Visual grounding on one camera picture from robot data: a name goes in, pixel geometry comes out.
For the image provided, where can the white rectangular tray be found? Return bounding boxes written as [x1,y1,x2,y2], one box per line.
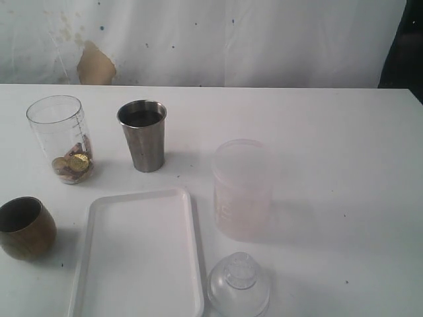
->
[68,188,204,316]

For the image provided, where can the dark object at right edge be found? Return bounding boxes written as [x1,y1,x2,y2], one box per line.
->
[378,0,423,101]

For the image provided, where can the stainless steel cup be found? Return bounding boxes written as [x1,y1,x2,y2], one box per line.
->
[117,100,167,172]

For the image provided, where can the brown wooden cup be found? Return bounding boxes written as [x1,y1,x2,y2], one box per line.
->
[1,196,57,261]

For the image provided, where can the clear plastic measuring cup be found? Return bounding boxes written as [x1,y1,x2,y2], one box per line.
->
[26,95,90,178]

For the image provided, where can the brown chocolate pieces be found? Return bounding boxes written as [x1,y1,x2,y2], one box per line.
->
[54,134,94,185]

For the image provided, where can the frosted plastic container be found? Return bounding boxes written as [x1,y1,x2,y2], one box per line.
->
[211,139,277,241]

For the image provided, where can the clear dome lid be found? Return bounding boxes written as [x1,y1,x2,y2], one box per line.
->
[207,252,270,316]

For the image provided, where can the gold coin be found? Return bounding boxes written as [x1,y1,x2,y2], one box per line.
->
[68,153,90,172]
[52,157,68,174]

